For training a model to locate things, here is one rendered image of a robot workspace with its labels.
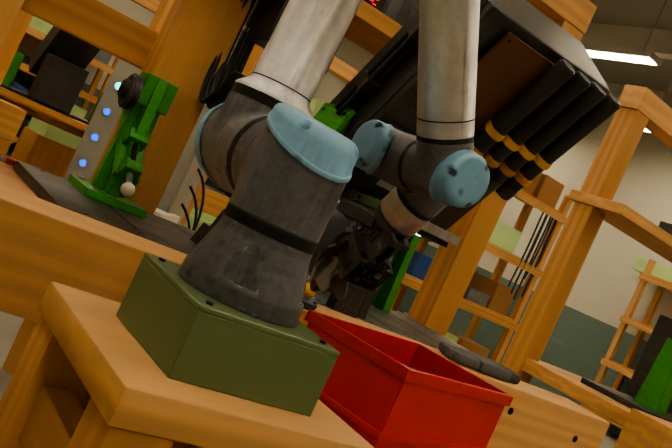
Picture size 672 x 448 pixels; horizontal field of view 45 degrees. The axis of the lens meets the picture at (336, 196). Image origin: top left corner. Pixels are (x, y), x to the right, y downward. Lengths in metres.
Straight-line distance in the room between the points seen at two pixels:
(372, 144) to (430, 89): 0.14
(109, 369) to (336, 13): 0.53
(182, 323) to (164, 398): 0.10
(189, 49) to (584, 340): 10.32
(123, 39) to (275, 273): 1.10
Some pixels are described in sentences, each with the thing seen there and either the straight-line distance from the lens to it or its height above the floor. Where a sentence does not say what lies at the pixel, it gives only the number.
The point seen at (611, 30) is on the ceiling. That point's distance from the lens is 10.77.
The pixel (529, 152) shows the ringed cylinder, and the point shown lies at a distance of 1.66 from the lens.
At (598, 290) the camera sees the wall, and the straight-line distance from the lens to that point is 11.92.
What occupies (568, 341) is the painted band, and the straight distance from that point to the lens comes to 11.96.
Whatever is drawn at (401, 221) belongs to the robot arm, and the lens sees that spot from 1.25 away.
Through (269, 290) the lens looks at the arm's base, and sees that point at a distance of 0.91.
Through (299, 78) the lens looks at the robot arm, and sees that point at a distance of 1.05.
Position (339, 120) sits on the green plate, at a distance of 1.63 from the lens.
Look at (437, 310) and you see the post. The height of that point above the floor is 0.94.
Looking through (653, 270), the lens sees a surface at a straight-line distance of 10.98.
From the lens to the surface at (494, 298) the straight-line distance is 8.19.
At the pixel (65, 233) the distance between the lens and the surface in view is 1.22.
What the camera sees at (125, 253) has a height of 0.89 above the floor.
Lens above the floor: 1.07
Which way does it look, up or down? 1 degrees up
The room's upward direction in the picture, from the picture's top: 25 degrees clockwise
